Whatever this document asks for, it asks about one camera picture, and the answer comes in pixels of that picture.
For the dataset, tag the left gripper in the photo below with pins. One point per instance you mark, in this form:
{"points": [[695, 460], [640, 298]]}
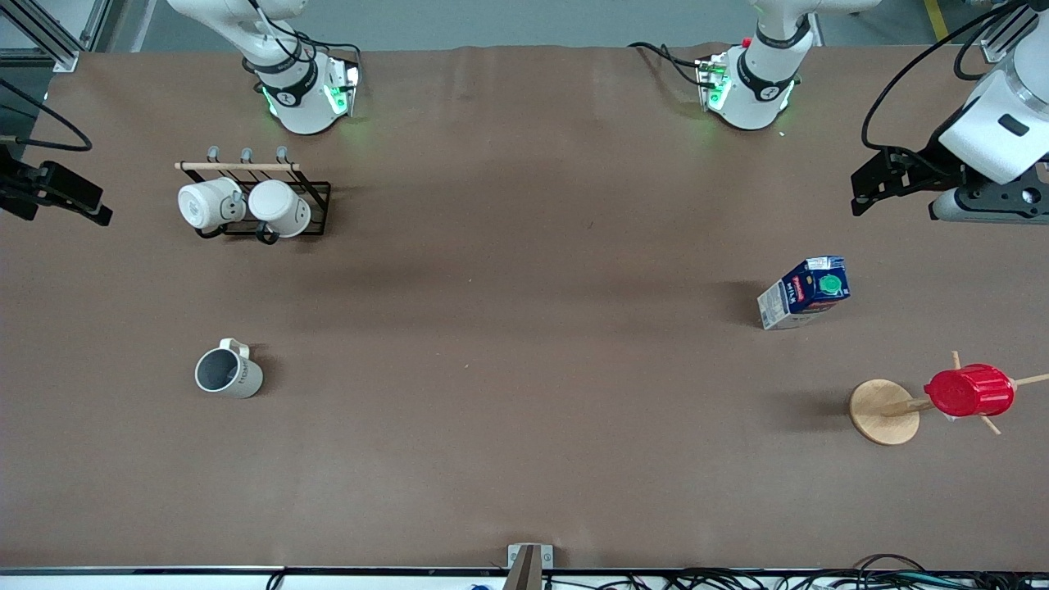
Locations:
{"points": [[931, 157]]}

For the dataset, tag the blue white milk carton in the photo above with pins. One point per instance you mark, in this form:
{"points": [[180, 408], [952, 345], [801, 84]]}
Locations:
{"points": [[799, 295]]}

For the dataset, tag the white mug grey inside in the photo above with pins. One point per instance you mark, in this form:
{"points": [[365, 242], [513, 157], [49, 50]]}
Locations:
{"points": [[238, 381]]}

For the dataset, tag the red plastic cup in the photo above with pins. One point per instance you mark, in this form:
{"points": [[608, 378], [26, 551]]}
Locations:
{"points": [[971, 392]]}

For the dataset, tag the wooden cup tree stand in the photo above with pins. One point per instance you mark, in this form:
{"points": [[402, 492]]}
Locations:
{"points": [[881, 414]]}

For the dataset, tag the white mug dotted base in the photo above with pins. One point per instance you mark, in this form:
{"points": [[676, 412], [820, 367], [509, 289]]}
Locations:
{"points": [[201, 205]]}

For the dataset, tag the plain white mug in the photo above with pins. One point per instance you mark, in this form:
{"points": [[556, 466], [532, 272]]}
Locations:
{"points": [[279, 205]]}

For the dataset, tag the brown table cover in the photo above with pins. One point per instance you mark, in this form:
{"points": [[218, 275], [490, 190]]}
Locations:
{"points": [[492, 410]]}

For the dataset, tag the aluminium frame profile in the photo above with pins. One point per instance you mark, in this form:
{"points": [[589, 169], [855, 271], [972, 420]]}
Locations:
{"points": [[1004, 37], [57, 41]]}

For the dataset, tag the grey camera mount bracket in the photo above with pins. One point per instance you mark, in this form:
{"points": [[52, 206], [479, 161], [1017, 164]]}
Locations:
{"points": [[529, 561]]}

